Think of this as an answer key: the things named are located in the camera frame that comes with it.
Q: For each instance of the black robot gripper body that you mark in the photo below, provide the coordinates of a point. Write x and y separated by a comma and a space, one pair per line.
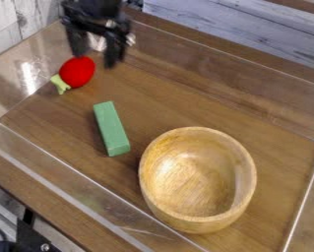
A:
96, 16

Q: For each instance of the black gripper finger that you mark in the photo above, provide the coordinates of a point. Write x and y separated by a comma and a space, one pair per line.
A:
77, 41
115, 49

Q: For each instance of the red plush strawberry toy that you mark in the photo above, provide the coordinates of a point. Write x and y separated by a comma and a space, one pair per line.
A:
73, 74

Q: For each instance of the green rectangular block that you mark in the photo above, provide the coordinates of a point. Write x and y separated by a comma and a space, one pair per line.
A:
111, 129

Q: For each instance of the wooden bowl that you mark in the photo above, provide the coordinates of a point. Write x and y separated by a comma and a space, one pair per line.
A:
196, 178

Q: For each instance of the black table clamp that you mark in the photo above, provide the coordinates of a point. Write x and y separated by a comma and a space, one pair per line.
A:
29, 240

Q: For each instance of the clear acrylic tray enclosure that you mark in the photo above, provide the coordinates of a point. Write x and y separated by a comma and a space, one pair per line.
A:
181, 79

